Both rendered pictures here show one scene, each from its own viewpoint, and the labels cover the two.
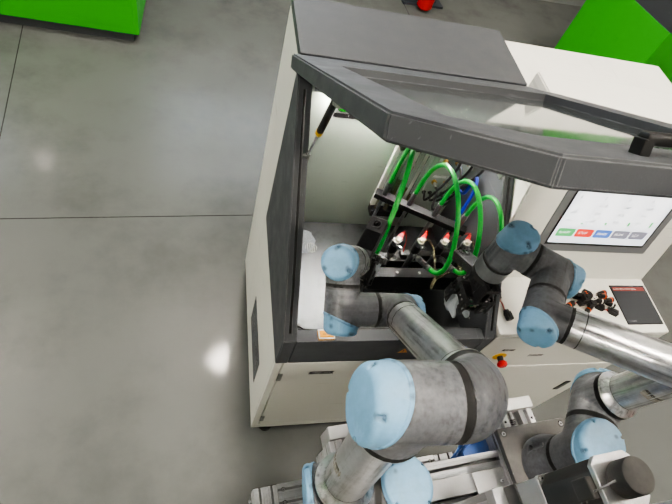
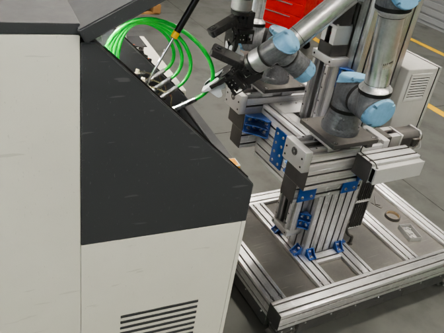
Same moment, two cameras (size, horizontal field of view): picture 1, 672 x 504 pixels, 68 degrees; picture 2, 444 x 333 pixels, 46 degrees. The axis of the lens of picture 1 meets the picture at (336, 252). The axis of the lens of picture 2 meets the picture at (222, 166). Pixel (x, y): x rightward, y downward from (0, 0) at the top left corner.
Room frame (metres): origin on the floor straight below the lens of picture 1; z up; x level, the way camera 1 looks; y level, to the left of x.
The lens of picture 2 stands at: (0.79, 1.52, 1.91)
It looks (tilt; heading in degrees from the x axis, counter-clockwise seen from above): 31 degrees down; 269
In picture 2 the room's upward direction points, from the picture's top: 9 degrees clockwise
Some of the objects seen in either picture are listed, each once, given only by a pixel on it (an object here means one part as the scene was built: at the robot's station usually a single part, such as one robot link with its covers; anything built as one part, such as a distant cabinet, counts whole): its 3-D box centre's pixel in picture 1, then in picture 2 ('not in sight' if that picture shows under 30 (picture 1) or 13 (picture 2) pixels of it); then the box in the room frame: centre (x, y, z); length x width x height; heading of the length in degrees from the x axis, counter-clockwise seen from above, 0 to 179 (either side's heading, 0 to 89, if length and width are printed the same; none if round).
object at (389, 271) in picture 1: (409, 276); not in sight; (1.08, -0.27, 0.91); 0.34 x 0.10 x 0.15; 116
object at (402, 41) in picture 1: (423, 205); (14, 147); (1.59, -0.27, 0.75); 1.40 x 0.28 x 1.50; 116
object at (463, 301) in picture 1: (477, 287); (240, 26); (0.76, -0.34, 1.37); 0.09 x 0.08 x 0.12; 26
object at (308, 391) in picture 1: (351, 393); not in sight; (0.79, -0.27, 0.44); 0.65 x 0.02 x 0.68; 116
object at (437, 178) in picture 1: (458, 163); not in sight; (1.36, -0.26, 1.20); 0.13 x 0.03 x 0.31; 116
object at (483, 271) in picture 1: (494, 266); (241, 3); (0.77, -0.34, 1.45); 0.08 x 0.08 x 0.05
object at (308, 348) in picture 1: (386, 344); (207, 152); (0.81, -0.27, 0.87); 0.62 x 0.04 x 0.16; 116
